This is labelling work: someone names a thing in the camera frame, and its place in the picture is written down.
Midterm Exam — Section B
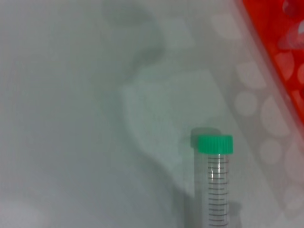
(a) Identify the green-capped clear test tube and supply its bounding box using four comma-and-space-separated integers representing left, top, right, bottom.
194, 134, 234, 228

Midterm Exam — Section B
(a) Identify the orange plastic test tube rack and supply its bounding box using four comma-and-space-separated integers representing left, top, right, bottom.
241, 0, 304, 133

